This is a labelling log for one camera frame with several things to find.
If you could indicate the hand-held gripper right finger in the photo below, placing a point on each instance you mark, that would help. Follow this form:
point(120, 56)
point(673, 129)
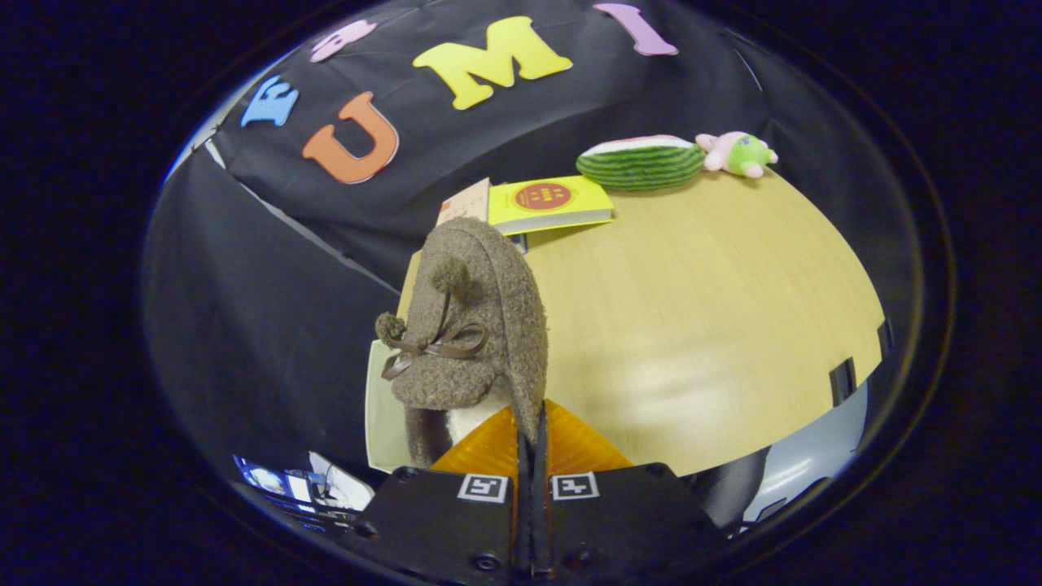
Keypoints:
point(627, 521)

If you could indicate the pink and green plush toy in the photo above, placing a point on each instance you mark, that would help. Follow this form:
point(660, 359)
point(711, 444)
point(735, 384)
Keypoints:
point(741, 155)

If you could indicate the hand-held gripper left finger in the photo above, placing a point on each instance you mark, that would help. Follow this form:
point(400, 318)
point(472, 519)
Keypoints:
point(440, 525)

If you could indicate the white paper item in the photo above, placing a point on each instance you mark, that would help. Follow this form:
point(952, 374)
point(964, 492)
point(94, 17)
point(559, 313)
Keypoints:
point(346, 488)

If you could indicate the brown fuzzy shoe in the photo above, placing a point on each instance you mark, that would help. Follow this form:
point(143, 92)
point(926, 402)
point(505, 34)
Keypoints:
point(496, 277)

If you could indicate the watermelon slice plush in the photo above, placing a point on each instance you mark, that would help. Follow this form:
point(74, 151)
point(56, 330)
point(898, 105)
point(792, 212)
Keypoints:
point(643, 165)

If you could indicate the blue printed carton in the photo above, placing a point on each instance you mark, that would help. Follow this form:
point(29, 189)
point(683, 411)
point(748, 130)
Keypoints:
point(273, 480)

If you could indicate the grey book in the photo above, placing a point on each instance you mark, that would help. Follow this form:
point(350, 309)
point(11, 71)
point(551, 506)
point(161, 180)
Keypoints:
point(519, 243)

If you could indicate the black table clamp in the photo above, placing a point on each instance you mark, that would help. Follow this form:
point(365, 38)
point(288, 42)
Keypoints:
point(842, 381)

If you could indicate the pale green storage box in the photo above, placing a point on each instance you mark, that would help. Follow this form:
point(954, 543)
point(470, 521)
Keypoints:
point(383, 423)

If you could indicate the yellow book with red seal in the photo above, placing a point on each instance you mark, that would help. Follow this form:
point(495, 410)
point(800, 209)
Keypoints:
point(549, 202)

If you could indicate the beige cover book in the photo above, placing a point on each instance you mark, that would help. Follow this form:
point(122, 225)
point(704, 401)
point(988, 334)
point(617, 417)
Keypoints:
point(468, 203)

